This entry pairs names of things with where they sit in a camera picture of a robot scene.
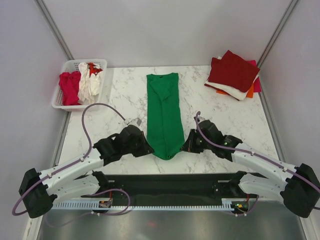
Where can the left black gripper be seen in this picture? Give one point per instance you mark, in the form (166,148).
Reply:
(145,148)

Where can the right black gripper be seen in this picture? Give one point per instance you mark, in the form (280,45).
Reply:
(189,146)

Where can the green t-shirt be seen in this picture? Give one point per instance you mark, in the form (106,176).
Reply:
(165,132)

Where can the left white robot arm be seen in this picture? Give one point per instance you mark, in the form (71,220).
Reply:
(40,191)

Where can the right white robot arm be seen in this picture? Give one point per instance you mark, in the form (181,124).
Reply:
(296,187)

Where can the folded white t-shirt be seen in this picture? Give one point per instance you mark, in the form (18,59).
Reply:
(235,93)

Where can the crumpled white t-shirt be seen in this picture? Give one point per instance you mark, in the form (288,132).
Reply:
(89,86)

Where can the folded orange t-shirt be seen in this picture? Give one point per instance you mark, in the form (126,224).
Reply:
(249,94)

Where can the crumpled red t-shirt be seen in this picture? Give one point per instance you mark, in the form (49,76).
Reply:
(93,68)

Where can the folded pink t-shirt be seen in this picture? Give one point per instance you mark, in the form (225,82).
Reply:
(257,85)

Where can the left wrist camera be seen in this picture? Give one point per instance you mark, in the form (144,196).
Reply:
(135,122)

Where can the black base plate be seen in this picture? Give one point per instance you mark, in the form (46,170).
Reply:
(169,188)

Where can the white slotted cable duct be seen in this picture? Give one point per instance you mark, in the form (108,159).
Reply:
(100,205)

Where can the left aluminium corner post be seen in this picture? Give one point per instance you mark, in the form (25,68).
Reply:
(54,28)

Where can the aluminium corner post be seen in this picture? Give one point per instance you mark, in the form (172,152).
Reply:
(54,28)
(278,30)

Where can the right aluminium corner post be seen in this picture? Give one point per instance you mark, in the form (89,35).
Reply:
(278,30)

